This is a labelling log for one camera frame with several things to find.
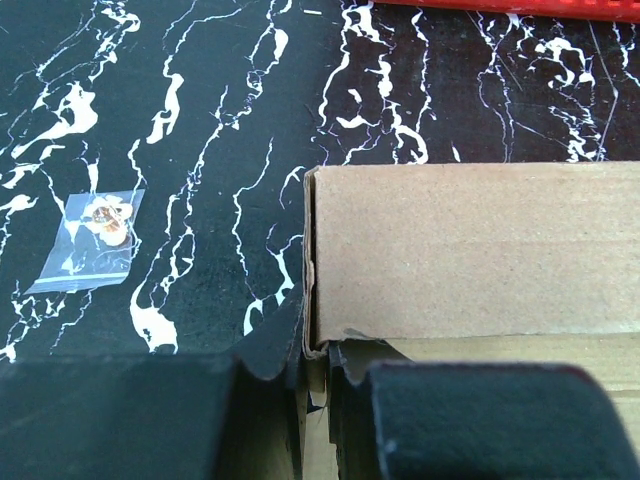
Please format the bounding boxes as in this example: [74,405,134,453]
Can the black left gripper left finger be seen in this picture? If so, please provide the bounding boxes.
[1,286,306,479]

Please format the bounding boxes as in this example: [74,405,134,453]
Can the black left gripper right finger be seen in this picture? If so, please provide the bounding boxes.
[327,344,639,479]

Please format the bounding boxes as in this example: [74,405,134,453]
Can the brown cardboard box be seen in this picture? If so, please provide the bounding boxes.
[301,160,640,480]

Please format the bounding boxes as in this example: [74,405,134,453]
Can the small clear plastic bag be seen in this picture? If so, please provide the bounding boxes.
[26,189,145,295]

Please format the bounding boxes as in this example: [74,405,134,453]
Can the red plastic shopping basket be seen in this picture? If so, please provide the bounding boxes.
[385,0,639,23]

